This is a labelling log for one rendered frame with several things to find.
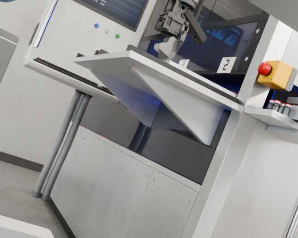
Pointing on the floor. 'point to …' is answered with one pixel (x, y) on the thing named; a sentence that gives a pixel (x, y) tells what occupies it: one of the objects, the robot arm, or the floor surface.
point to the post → (235, 135)
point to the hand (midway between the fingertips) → (166, 63)
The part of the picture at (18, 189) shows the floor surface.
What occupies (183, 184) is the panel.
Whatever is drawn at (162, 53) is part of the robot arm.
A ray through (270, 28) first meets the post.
